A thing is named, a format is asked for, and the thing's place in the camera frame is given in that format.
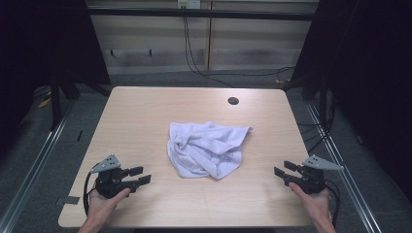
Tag left hand-held gripper black cable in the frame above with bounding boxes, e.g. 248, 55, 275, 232
83, 168, 100, 216

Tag hand-held gripper black cable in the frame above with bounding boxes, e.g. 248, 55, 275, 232
83, 168, 100, 216
325, 181, 342, 228

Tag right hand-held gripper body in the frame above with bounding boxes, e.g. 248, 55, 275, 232
291, 154, 345, 195

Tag black metal stand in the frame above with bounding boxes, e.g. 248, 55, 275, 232
48, 72, 63, 132

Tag person's left hand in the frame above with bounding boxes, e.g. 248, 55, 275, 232
86, 187, 131, 226

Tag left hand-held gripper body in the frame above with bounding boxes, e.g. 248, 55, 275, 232
90, 154, 135, 199

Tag person's right hand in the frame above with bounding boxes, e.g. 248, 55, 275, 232
289, 182, 331, 224

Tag black horizontal bar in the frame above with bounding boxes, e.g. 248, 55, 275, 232
86, 8, 320, 22

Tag white printed towel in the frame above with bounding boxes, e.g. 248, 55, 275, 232
166, 120, 254, 181

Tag metal floor rail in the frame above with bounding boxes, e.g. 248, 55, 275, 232
0, 100, 78, 233
305, 103, 384, 233

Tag white wall socket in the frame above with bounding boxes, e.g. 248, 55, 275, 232
177, 0, 202, 10

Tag black floor cables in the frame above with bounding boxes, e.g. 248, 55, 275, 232
296, 120, 329, 154

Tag grey tape strip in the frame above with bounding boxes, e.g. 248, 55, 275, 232
54, 195, 81, 207

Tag black curtain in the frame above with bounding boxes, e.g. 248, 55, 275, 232
290, 0, 412, 203
0, 0, 112, 156

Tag right hand-held gripper black cable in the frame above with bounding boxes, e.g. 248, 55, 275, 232
325, 181, 342, 228

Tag black hanging cable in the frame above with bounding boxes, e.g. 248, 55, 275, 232
183, 16, 296, 88

